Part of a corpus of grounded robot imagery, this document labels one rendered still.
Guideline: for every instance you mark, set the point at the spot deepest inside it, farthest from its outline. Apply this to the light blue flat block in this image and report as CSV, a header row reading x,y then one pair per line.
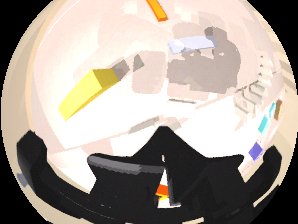
x,y
264,126
272,109

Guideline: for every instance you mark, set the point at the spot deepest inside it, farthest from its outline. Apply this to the orange flat bar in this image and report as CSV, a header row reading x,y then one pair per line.
x,y
157,10

